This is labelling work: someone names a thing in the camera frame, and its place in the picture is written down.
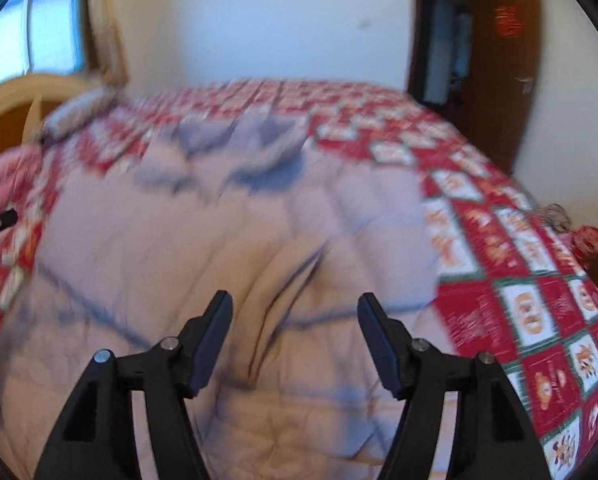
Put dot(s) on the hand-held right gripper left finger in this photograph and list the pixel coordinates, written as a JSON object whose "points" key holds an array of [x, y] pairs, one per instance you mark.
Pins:
{"points": [[211, 340]]}

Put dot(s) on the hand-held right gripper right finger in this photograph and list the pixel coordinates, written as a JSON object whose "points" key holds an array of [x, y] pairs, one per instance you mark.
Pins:
{"points": [[379, 345]]}

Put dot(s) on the beige puffer jacket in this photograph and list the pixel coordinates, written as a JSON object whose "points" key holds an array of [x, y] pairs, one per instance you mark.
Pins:
{"points": [[179, 235]]}

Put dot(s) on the pink quilt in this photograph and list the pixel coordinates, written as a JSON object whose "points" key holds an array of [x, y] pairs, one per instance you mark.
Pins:
{"points": [[4, 180]]}

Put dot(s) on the red checked printed blanket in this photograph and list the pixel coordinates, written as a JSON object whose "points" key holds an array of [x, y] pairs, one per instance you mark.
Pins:
{"points": [[479, 310]]}

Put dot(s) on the wooden headboard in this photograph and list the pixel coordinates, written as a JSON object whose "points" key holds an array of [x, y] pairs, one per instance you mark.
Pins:
{"points": [[4, 110]]}

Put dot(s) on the striped pillow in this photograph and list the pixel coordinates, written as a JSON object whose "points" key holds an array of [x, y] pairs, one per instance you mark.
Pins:
{"points": [[74, 115]]}

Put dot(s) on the window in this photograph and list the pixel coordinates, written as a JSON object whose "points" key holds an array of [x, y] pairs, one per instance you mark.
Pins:
{"points": [[49, 25]]}

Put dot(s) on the beige curtain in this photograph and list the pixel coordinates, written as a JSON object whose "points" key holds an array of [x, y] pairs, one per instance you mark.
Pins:
{"points": [[106, 35]]}

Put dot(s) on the grey patterned cloth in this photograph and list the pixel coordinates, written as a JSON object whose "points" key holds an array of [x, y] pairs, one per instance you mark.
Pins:
{"points": [[555, 216]]}

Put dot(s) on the red flowered cloth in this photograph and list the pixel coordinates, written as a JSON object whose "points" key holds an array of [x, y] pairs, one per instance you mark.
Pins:
{"points": [[589, 242]]}

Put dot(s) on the brown wooden door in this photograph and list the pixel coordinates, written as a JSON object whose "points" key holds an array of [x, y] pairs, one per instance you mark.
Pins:
{"points": [[499, 85]]}

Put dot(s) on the red door decoration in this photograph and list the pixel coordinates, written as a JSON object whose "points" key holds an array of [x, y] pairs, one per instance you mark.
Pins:
{"points": [[508, 21]]}

